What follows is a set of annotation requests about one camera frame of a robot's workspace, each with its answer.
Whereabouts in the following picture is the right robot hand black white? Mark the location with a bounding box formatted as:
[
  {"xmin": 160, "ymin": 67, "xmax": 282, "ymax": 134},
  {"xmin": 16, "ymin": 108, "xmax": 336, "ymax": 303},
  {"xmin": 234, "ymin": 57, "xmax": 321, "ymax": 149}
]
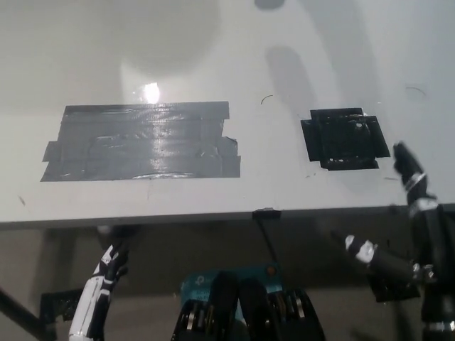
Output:
[{"xmin": 330, "ymin": 141, "xmax": 455, "ymax": 328}]

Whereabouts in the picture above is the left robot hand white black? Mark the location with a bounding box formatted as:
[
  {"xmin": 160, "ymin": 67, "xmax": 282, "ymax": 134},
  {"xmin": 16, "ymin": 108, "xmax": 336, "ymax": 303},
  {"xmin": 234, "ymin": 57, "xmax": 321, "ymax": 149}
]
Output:
[{"xmin": 68, "ymin": 232, "xmax": 129, "ymax": 341}]

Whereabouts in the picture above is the robot torso black teal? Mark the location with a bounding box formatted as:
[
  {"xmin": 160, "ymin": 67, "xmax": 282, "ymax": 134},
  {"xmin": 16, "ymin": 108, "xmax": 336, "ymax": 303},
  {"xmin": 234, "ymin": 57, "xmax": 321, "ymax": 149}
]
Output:
[{"xmin": 172, "ymin": 261, "xmax": 326, "ymax": 341}]

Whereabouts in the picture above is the black metal table leg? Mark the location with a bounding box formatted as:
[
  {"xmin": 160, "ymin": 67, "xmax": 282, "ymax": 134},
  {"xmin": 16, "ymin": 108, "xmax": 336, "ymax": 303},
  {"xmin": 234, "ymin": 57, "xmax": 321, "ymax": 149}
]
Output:
[{"xmin": 0, "ymin": 283, "xmax": 58, "ymax": 341}]

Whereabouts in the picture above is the black tape square patch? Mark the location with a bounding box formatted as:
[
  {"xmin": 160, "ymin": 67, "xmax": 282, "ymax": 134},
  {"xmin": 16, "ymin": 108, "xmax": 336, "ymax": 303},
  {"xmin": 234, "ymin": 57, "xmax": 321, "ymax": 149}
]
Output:
[{"xmin": 300, "ymin": 107, "xmax": 391, "ymax": 171}]

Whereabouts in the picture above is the black clip on table edge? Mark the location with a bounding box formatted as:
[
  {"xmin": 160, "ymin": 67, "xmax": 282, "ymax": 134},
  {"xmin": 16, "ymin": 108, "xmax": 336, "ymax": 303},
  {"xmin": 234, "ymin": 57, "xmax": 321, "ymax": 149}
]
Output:
[{"xmin": 252, "ymin": 209, "xmax": 282, "ymax": 220}]

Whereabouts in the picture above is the thin black cable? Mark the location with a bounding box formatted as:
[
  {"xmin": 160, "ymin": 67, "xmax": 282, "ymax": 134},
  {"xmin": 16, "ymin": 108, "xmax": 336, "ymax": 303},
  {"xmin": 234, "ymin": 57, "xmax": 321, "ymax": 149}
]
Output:
[{"xmin": 257, "ymin": 217, "xmax": 280, "ymax": 264}]

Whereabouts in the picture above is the grey duct tape patch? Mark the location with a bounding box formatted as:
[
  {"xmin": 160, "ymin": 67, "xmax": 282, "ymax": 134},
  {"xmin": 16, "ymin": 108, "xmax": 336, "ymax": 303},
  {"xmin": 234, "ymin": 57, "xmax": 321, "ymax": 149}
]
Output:
[{"xmin": 39, "ymin": 101, "xmax": 242, "ymax": 183}]

